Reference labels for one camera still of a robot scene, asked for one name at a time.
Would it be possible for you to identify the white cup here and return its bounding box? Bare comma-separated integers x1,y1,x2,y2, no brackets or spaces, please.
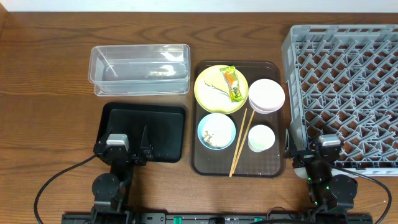
248,124,275,152

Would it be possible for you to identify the light blue bowl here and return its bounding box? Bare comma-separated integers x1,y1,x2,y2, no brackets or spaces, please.
197,113,236,151

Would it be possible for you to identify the white napkin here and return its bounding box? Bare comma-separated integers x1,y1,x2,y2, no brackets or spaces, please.
203,79,229,97

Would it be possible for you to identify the pink bowl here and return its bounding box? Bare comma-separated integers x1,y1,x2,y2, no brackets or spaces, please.
248,79,285,114

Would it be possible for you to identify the green snack wrapper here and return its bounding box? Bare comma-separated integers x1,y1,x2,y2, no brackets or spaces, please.
220,66,243,102

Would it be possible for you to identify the rice pile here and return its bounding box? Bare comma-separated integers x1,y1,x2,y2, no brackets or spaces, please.
202,127,231,149

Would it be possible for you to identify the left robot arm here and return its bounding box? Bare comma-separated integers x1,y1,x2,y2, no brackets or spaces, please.
88,126,154,224

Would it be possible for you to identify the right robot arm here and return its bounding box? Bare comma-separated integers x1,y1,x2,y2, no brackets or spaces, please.
284,131,358,223

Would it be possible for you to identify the black waste tray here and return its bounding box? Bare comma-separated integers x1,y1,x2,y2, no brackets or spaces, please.
96,102,185,163

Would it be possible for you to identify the grey dishwasher rack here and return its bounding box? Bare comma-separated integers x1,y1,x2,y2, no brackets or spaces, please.
282,24,397,177

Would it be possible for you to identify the dark brown serving tray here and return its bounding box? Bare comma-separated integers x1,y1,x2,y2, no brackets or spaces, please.
190,60,285,178

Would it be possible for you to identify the clear plastic bin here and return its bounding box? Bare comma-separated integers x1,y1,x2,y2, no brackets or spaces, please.
88,44,191,96

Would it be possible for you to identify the right wooden chopstick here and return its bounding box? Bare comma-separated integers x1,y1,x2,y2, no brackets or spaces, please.
233,110,256,174

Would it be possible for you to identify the wooden chopstick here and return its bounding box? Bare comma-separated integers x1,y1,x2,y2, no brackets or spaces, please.
229,109,248,177
233,110,256,174

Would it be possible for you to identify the yellow plate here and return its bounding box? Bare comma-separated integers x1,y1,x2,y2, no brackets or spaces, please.
194,65,249,114

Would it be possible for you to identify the left wooden chopstick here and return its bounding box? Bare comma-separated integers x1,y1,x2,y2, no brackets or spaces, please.
229,109,248,177

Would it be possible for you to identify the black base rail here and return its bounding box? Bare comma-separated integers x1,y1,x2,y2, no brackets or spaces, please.
61,212,373,224

